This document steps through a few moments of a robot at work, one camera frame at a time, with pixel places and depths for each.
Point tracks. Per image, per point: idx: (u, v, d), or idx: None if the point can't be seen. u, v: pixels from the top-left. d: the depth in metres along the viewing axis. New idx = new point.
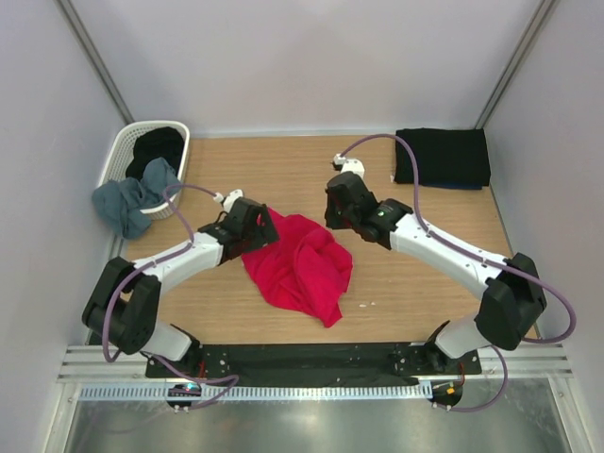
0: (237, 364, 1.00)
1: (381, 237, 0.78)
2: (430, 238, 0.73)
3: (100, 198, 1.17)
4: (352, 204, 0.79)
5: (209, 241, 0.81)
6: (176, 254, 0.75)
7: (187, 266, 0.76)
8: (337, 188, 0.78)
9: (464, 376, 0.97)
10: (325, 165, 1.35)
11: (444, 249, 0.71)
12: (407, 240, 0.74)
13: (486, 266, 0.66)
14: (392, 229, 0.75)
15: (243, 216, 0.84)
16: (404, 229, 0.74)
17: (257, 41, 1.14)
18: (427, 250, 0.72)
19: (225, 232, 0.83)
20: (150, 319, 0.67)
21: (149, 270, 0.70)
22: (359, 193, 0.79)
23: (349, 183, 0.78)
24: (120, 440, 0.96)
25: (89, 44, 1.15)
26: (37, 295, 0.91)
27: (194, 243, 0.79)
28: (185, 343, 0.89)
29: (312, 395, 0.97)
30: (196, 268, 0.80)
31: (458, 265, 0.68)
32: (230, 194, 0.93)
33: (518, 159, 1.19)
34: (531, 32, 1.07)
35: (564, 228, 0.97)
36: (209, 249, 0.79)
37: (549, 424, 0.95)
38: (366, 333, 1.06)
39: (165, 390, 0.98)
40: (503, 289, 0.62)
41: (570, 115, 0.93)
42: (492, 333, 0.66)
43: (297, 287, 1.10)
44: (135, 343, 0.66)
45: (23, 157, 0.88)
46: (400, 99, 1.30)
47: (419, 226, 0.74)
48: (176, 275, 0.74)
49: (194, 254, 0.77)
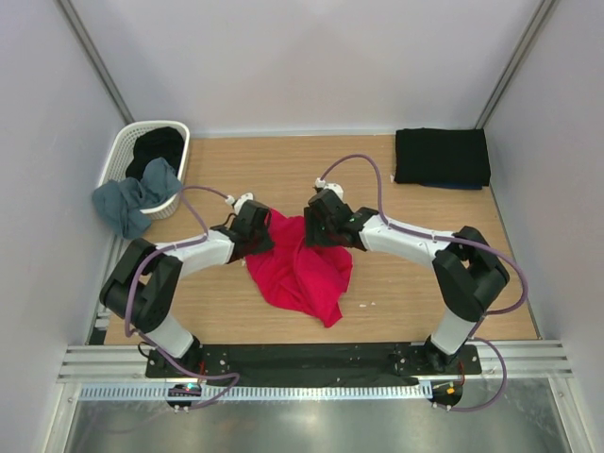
0: (237, 364, 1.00)
1: (356, 242, 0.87)
2: (392, 229, 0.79)
3: (100, 199, 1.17)
4: (328, 215, 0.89)
5: (222, 238, 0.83)
6: (193, 243, 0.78)
7: (202, 257, 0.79)
8: (315, 201, 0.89)
9: (464, 376, 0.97)
10: (325, 166, 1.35)
11: (401, 235, 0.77)
12: (373, 235, 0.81)
13: (436, 242, 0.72)
14: (360, 230, 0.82)
15: (251, 218, 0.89)
16: (371, 226, 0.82)
17: (257, 42, 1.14)
18: (393, 241, 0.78)
19: (234, 232, 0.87)
20: (167, 298, 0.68)
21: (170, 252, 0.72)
22: (334, 206, 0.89)
23: (325, 197, 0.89)
24: (120, 440, 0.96)
25: (89, 44, 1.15)
26: (37, 295, 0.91)
27: (209, 236, 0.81)
28: (186, 343, 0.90)
29: (312, 394, 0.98)
30: (208, 262, 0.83)
31: (413, 246, 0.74)
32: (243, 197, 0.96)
33: (518, 159, 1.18)
34: (531, 32, 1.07)
35: (564, 228, 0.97)
36: (223, 243, 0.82)
37: (549, 424, 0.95)
38: (366, 333, 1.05)
39: (165, 390, 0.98)
40: (448, 257, 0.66)
41: (570, 115, 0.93)
42: (459, 308, 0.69)
43: (297, 289, 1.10)
44: (151, 323, 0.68)
45: (22, 157, 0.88)
46: (400, 99, 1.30)
47: (382, 223, 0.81)
48: (191, 262, 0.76)
49: (209, 245, 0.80)
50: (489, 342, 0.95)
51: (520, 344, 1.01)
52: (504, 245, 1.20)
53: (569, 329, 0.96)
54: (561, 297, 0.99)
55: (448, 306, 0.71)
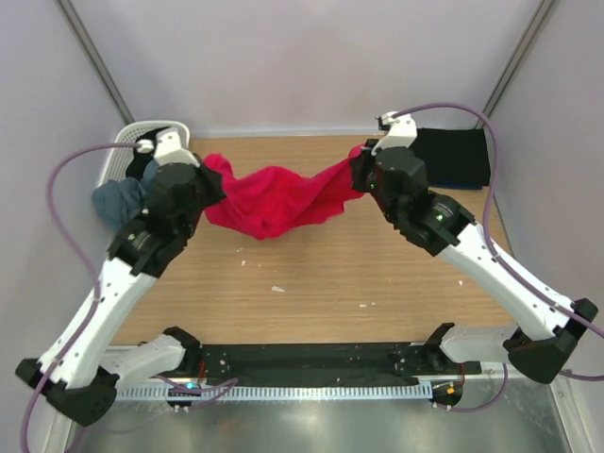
0: (237, 364, 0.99)
1: (430, 243, 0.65)
2: (496, 263, 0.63)
3: (100, 199, 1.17)
4: (407, 195, 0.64)
5: (122, 276, 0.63)
6: (83, 327, 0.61)
7: (109, 325, 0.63)
8: (396, 170, 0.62)
9: (463, 376, 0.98)
10: (324, 166, 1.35)
11: (514, 284, 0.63)
12: (468, 260, 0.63)
13: (555, 311, 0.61)
14: (455, 245, 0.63)
15: (166, 207, 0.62)
16: (468, 247, 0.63)
17: (257, 41, 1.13)
18: (489, 276, 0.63)
19: (142, 243, 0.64)
20: (93, 398, 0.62)
21: (56, 373, 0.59)
22: (418, 185, 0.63)
23: (411, 170, 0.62)
24: (119, 440, 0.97)
25: (89, 44, 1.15)
26: (36, 294, 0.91)
27: (102, 294, 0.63)
28: (179, 354, 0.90)
29: (313, 394, 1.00)
30: (133, 303, 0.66)
31: (522, 304, 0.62)
32: (162, 139, 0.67)
33: (518, 159, 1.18)
34: (531, 32, 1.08)
35: (564, 228, 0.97)
36: (125, 293, 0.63)
37: (549, 424, 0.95)
38: (364, 333, 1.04)
39: (166, 390, 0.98)
40: (568, 342, 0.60)
41: (570, 115, 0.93)
42: (528, 371, 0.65)
43: (286, 207, 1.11)
44: (94, 413, 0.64)
45: (23, 156, 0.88)
46: (399, 99, 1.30)
47: (484, 245, 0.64)
48: (101, 340, 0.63)
49: (107, 311, 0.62)
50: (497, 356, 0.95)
51: None
52: (504, 245, 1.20)
53: None
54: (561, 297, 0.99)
55: (511, 358, 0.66)
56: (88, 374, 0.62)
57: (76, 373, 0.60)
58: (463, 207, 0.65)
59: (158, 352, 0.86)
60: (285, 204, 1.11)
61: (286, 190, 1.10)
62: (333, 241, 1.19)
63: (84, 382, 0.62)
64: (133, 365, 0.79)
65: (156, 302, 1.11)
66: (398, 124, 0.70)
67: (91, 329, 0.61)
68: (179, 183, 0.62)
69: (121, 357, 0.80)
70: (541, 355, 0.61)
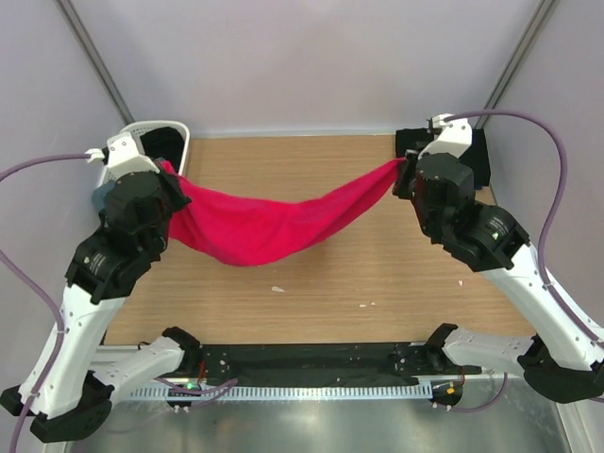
0: (237, 364, 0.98)
1: (479, 260, 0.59)
2: (546, 292, 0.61)
3: (100, 198, 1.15)
4: (454, 209, 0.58)
5: (80, 308, 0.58)
6: (53, 360, 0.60)
7: (77, 355, 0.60)
8: (444, 179, 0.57)
9: (464, 376, 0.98)
10: (324, 166, 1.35)
11: (562, 317, 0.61)
12: (520, 287, 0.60)
13: (594, 345, 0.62)
14: (511, 269, 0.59)
15: (127, 222, 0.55)
16: (523, 274, 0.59)
17: (258, 41, 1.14)
18: (538, 305, 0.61)
19: (98, 266, 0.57)
20: (82, 419, 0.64)
21: (36, 404, 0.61)
22: (465, 197, 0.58)
23: (461, 180, 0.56)
24: (119, 440, 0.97)
25: (89, 44, 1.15)
26: (36, 294, 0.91)
27: (64, 328, 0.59)
28: (178, 356, 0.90)
29: (312, 394, 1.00)
30: (105, 326, 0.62)
31: (565, 338, 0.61)
32: (115, 144, 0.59)
33: (518, 159, 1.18)
34: (531, 32, 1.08)
35: (564, 228, 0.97)
36: (88, 324, 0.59)
37: (549, 424, 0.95)
38: (365, 333, 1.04)
39: (165, 391, 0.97)
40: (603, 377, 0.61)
41: (569, 116, 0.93)
42: (546, 391, 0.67)
43: (291, 232, 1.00)
44: (89, 427, 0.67)
45: (23, 156, 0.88)
46: (399, 99, 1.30)
47: (536, 272, 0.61)
48: (76, 369, 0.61)
49: (71, 345, 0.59)
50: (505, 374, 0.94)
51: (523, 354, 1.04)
52: None
53: None
54: None
55: (533, 378, 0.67)
56: (70, 399, 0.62)
57: (54, 405, 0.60)
58: (519, 226, 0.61)
59: (155, 357, 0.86)
60: (291, 227, 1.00)
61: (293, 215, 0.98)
62: (333, 241, 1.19)
63: (70, 407, 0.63)
64: (130, 373, 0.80)
65: (157, 302, 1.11)
66: (450, 127, 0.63)
67: (58, 363, 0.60)
68: (140, 197, 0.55)
69: (117, 365, 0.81)
70: (569, 385, 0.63)
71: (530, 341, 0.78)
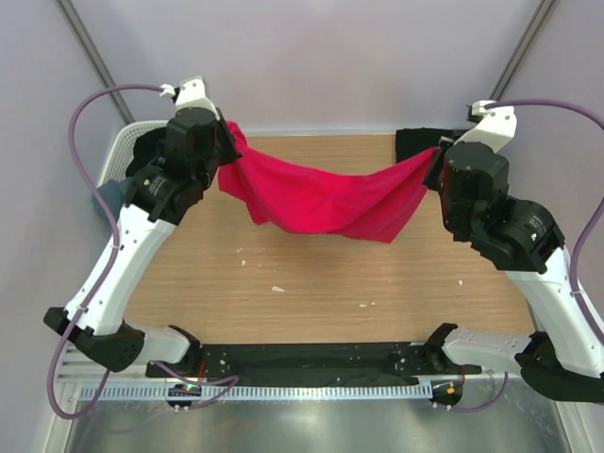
0: (237, 364, 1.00)
1: (514, 259, 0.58)
2: (572, 297, 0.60)
3: (100, 199, 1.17)
4: (486, 203, 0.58)
5: (140, 223, 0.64)
6: (106, 275, 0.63)
7: (131, 271, 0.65)
8: (476, 172, 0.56)
9: (463, 376, 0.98)
10: (324, 166, 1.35)
11: (580, 320, 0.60)
12: (547, 290, 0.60)
13: None
14: (543, 274, 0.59)
15: (187, 148, 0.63)
16: (552, 276, 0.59)
17: (258, 42, 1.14)
18: (559, 307, 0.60)
19: (158, 187, 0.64)
20: (121, 344, 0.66)
21: (82, 321, 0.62)
22: (498, 190, 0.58)
23: (496, 173, 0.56)
24: (120, 440, 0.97)
25: (90, 44, 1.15)
26: (36, 294, 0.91)
27: (120, 243, 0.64)
28: (183, 345, 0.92)
29: (312, 394, 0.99)
30: (152, 251, 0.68)
31: (580, 344, 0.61)
32: (186, 86, 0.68)
33: (519, 159, 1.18)
34: (532, 31, 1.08)
35: (566, 227, 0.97)
36: (143, 240, 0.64)
37: (549, 424, 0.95)
38: (364, 333, 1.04)
39: (165, 390, 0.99)
40: None
41: (570, 115, 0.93)
42: (543, 387, 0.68)
43: (333, 210, 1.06)
44: (122, 360, 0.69)
45: (24, 155, 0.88)
46: (399, 99, 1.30)
47: (565, 276, 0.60)
48: (125, 289, 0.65)
49: (127, 259, 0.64)
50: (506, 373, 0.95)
51: None
52: None
53: None
54: None
55: (531, 374, 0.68)
56: (114, 321, 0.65)
57: (102, 320, 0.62)
58: (557, 226, 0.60)
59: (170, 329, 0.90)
60: (332, 205, 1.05)
61: (340, 194, 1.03)
62: (333, 241, 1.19)
63: (110, 331, 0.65)
64: (155, 332, 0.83)
65: (157, 302, 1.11)
66: (494, 117, 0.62)
67: (113, 276, 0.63)
68: (200, 125, 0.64)
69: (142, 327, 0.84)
70: (570, 387, 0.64)
71: (528, 339, 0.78)
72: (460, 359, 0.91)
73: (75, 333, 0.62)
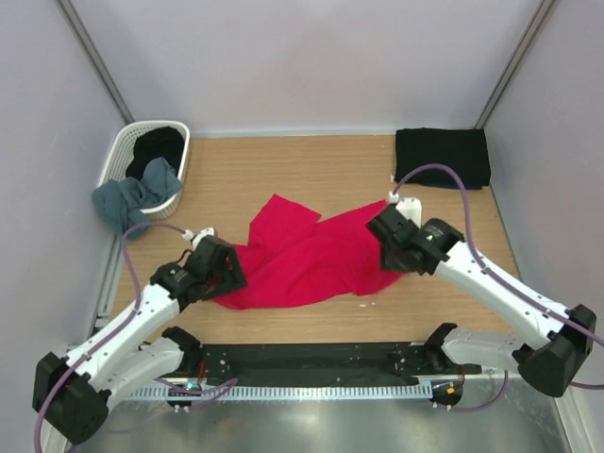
0: (236, 365, 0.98)
1: (427, 261, 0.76)
2: (486, 275, 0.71)
3: (100, 198, 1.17)
4: (391, 233, 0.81)
5: (159, 298, 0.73)
6: (119, 331, 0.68)
7: (139, 336, 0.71)
8: (374, 221, 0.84)
9: (464, 376, 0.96)
10: (324, 166, 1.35)
11: (502, 289, 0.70)
12: (459, 274, 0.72)
13: (548, 318, 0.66)
14: (444, 260, 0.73)
15: (209, 256, 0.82)
16: (457, 262, 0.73)
17: (258, 42, 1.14)
18: (481, 287, 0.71)
19: (178, 279, 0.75)
20: (98, 410, 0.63)
21: (82, 366, 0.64)
22: (396, 223, 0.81)
23: (385, 215, 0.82)
24: (120, 440, 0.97)
25: (89, 45, 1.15)
26: (37, 295, 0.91)
27: (140, 308, 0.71)
28: (178, 357, 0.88)
29: (312, 395, 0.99)
30: (155, 328, 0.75)
31: (515, 312, 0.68)
32: (202, 231, 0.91)
33: (518, 159, 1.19)
34: (531, 32, 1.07)
35: (565, 228, 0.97)
36: (159, 310, 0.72)
37: (549, 424, 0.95)
38: (365, 333, 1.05)
39: (165, 391, 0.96)
40: (565, 344, 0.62)
41: (569, 117, 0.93)
42: (538, 383, 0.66)
43: (336, 276, 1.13)
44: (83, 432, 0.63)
45: (23, 157, 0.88)
46: (399, 99, 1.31)
47: (474, 260, 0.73)
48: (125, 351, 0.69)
49: (142, 323, 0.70)
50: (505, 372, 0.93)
51: None
52: (504, 245, 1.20)
53: None
54: (561, 300, 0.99)
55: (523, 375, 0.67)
56: (102, 380, 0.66)
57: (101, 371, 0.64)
58: (454, 228, 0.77)
59: (155, 359, 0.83)
60: (334, 274, 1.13)
61: (333, 260, 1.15)
62: None
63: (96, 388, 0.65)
64: (128, 377, 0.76)
65: None
66: (405, 202, 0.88)
67: (125, 335, 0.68)
68: (224, 244, 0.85)
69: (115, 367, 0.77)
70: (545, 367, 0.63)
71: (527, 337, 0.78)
72: (462, 360, 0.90)
73: (66, 380, 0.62)
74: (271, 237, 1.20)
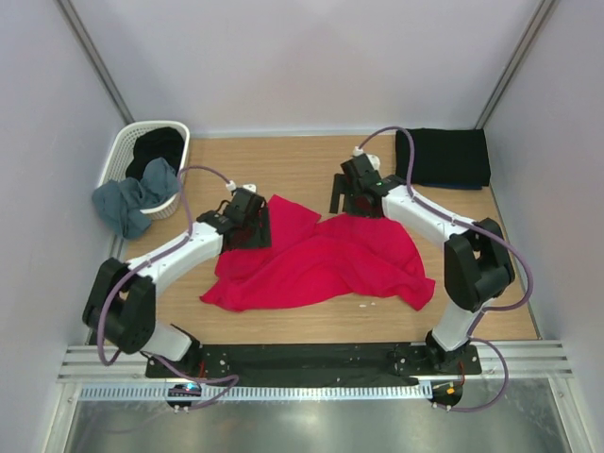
0: (237, 364, 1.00)
1: (377, 206, 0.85)
2: (415, 203, 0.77)
3: (100, 198, 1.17)
4: (358, 177, 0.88)
5: (208, 231, 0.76)
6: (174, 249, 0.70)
7: (188, 260, 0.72)
8: (348, 163, 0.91)
9: (464, 376, 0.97)
10: (325, 165, 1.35)
11: (421, 210, 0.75)
12: (394, 204, 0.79)
13: (454, 226, 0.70)
14: (384, 195, 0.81)
15: (246, 207, 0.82)
16: (394, 195, 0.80)
17: (258, 42, 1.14)
18: (410, 213, 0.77)
19: (225, 221, 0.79)
20: (148, 319, 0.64)
21: (144, 271, 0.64)
22: (364, 170, 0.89)
23: (358, 160, 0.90)
24: (120, 440, 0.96)
25: (89, 45, 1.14)
26: (36, 294, 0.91)
27: (192, 234, 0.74)
28: (184, 344, 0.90)
29: (312, 395, 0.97)
30: (197, 261, 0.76)
31: (430, 225, 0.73)
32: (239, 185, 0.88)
33: (517, 159, 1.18)
34: (531, 32, 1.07)
35: (565, 227, 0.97)
36: (209, 241, 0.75)
37: (549, 424, 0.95)
38: (364, 334, 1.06)
39: (165, 390, 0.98)
40: (463, 243, 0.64)
41: (569, 115, 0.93)
42: (455, 287, 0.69)
43: (337, 277, 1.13)
44: (134, 343, 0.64)
45: (22, 155, 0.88)
46: (400, 99, 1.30)
47: (407, 193, 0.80)
48: (173, 272, 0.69)
49: (194, 246, 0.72)
50: (492, 346, 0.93)
51: (521, 344, 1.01)
52: None
53: (569, 327, 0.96)
54: (562, 299, 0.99)
55: (447, 285, 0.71)
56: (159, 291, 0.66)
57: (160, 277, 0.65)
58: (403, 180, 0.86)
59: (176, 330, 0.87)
60: (332, 274, 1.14)
61: (335, 262, 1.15)
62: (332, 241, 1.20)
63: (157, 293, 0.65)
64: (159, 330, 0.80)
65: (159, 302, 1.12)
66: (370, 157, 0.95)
67: (180, 252, 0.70)
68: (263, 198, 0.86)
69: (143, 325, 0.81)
70: (453, 267, 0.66)
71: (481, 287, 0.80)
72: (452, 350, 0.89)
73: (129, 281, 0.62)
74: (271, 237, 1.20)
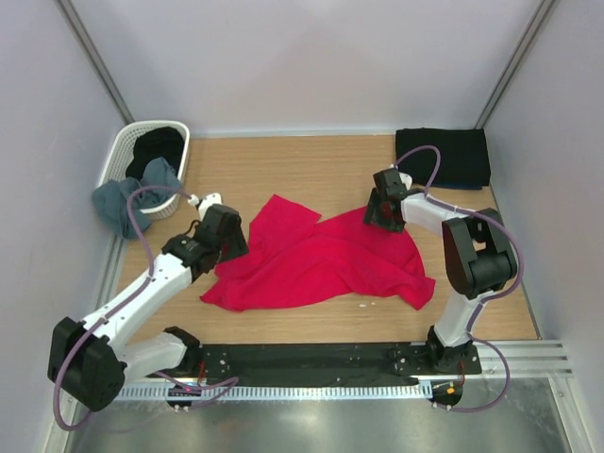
0: (237, 364, 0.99)
1: (396, 212, 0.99)
2: (428, 202, 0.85)
3: (100, 198, 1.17)
4: (386, 188, 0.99)
5: (173, 264, 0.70)
6: (133, 296, 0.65)
7: (154, 301, 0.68)
8: (379, 175, 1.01)
9: (464, 376, 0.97)
10: (324, 165, 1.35)
11: (431, 206, 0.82)
12: (411, 203, 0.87)
13: (457, 214, 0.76)
14: (403, 199, 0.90)
15: (217, 226, 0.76)
16: (412, 197, 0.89)
17: (258, 42, 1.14)
18: (422, 209, 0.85)
19: (192, 246, 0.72)
20: (112, 377, 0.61)
21: (100, 329, 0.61)
22: (393, 181, 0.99)
23: (389, 173, 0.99)
24: (119, 440, 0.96)
25: (90, 45, 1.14)
26: (36, 294, 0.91)
27: (154, 274, 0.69)
28: (180, 351, 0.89)
29: (312, 394, 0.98)
30: (167, 296, 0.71)
31: (436, 214, 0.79)
32: (207, 197, 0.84)
33: (517, 159, 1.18)
34: (531, 32, 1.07)
35: (565, 226, 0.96)
36: (174, 276, 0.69)
37: (549, 424, 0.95)
38: (365, 333, 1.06)
39: (165, 390, 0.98)
40: (461, 224, 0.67)
41: (569, 115, 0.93)
42: (453, 276, 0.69)
43: (337, 278, 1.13)
44: (105, 398, 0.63)
45: (23, 156, 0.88)
46: (400, 99, 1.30)
47: (423, 194, 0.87)
48: (135, 321, 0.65)
49: (157, 288, 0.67)
50: (489, 343, 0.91)
51: (520, 344, 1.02)
52: None
53: (570, 328, 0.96)
54: (562, 299, 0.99)
55: (448, 278, 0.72)
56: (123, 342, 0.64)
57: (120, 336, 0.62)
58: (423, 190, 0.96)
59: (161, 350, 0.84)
60: (332, 274, 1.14)
61: (336, 262, 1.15)
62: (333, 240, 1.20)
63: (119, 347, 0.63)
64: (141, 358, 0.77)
65: None
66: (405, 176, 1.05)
67: (140, 300, 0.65)
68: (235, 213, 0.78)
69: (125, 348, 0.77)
70: (449, 250, 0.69)
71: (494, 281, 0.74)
72: (452, 350, 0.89)
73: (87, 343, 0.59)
74: (271, 238, 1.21)
